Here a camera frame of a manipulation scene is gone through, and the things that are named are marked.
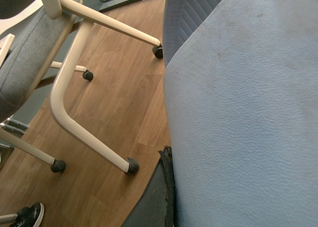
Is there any black and white sneaker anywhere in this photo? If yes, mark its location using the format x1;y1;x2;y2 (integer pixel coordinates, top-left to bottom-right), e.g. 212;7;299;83
10;202;44;227

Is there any beige chair with castors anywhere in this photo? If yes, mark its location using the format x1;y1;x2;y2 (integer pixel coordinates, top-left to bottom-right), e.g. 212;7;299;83
0;0;162;175

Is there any light blue slide slipper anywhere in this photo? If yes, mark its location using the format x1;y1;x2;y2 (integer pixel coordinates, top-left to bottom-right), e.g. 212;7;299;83
163;0;318;227

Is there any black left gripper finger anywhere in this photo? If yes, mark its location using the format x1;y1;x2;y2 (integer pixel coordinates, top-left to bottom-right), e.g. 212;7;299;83
122;146;175;227

